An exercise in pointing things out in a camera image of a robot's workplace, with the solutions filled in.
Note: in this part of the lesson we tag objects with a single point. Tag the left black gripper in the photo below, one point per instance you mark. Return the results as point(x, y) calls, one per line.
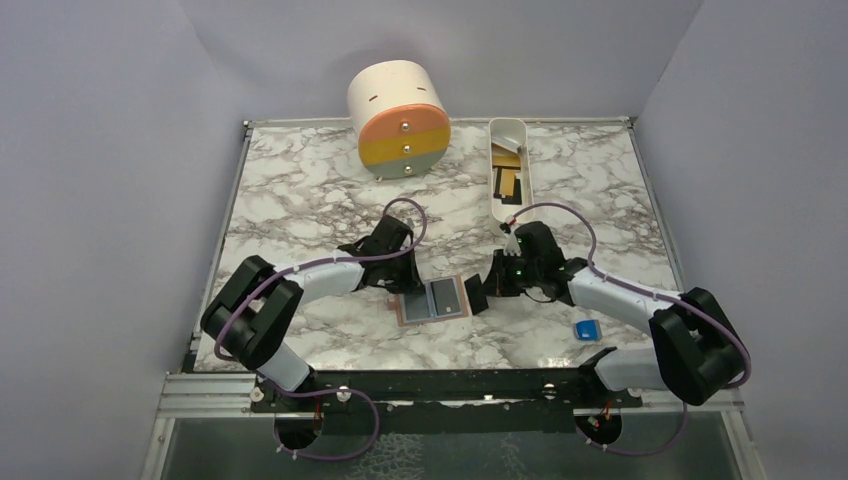
point(412, 281)

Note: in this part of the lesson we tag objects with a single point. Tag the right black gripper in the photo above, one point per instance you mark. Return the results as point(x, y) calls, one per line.
point(497, 284)

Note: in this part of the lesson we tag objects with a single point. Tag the dark credit card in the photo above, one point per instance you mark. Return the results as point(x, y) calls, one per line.
point(415, 307)

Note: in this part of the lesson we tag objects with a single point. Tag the brown leather card holder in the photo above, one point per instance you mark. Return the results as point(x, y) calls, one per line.
point(393, 304)

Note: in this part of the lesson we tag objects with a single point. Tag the gold black striped card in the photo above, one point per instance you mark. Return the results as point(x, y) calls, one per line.
point(507, 186)

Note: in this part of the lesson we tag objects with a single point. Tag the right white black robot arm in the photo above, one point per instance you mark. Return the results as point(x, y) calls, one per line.
point(695, 351)

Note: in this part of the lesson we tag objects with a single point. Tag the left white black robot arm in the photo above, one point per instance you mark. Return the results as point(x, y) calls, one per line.
point(252, 312)

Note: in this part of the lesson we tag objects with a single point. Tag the cards stack in tray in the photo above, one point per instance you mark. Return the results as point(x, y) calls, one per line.
point(505, 152)

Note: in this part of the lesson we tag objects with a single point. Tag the small blue object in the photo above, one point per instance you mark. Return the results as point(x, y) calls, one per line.
point(588, 330)

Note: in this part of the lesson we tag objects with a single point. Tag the long white oval tray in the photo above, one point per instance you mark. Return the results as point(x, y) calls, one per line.
point(516, 130)

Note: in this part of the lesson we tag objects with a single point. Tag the round drawer cabinet orange yellow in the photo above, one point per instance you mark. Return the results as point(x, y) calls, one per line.
point(400, 124)

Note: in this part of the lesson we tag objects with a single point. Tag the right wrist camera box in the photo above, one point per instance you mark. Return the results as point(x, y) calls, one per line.
point(512, 246)

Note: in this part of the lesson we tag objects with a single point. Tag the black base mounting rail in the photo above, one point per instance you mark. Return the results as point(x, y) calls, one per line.
point(358, 402)

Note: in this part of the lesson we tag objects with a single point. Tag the aluminium table frame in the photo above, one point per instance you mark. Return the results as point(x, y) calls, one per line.
point(302, 192)

